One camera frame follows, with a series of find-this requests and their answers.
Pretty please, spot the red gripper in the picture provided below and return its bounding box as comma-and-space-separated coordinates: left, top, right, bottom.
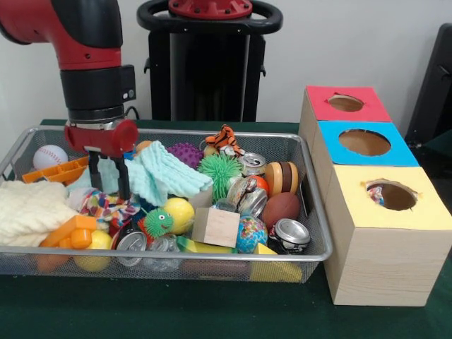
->
64, 119, 139, 201

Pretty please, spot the multicolour patterned cloth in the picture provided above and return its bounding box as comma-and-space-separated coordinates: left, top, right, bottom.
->
79, 189, 141, 229

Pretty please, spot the mint green cloth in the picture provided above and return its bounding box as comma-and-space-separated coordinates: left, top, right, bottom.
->
66, 140, 215, 208

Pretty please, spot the large polka dot napkin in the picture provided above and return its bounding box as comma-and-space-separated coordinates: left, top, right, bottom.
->
367, 185, 385, 206

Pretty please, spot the shallow clear mesh bin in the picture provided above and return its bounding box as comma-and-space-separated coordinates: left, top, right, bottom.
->
0, 126, 333, 283

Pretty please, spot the wooden box with three holes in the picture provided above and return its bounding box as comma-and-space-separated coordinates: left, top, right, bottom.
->
297, 85, 452, 307

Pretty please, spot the white baseball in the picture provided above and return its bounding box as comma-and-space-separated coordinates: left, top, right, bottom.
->
32, 144, 69, 170

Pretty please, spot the purple spiky toy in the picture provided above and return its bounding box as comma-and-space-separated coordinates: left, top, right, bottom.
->
166, 141, 205, 170

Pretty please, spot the cream knitted cloth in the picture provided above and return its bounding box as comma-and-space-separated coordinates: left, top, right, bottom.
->
0, 179, 81, 247

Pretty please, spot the green spiky ball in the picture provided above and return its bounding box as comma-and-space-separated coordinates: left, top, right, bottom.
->
196, 153, 243, 202

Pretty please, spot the plain wooden cube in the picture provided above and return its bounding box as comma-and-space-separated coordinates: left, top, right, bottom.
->
192, 207, 241, 248

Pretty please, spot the plush tiger toy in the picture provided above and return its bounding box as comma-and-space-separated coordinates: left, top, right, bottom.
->
205, 124, 246, 158

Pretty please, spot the large dark green tablecloth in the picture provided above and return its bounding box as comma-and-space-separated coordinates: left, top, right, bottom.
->
0, 119, 452, 339

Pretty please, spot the orange ball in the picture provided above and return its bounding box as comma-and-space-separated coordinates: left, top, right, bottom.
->
249, 175, 270, 197

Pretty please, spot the toy hamburger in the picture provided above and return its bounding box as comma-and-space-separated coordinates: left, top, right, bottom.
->
264, 161, 299, 196

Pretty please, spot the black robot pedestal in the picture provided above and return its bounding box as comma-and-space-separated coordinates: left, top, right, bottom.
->
136, 0, 283, 123

